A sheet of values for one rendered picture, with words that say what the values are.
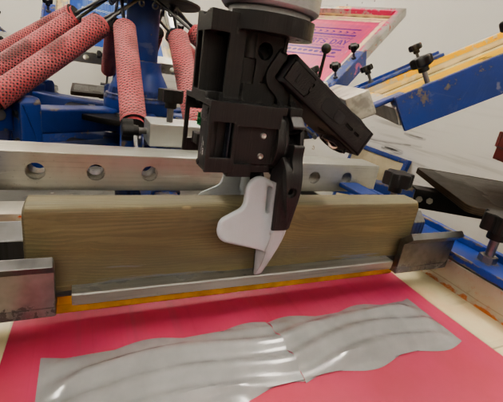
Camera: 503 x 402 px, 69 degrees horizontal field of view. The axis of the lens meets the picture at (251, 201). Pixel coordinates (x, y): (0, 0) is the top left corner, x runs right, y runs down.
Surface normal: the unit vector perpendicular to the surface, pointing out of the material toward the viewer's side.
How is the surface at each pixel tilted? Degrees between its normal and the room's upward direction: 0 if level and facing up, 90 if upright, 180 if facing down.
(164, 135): 90
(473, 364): 0
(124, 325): 0
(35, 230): 90
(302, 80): 87
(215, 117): 90
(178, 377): 33
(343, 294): 0
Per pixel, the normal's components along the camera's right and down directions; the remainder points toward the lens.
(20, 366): 0.15, -0.93
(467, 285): -0.91, 0.01
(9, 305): 0.40, 0.36
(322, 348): 0.47, -0.58
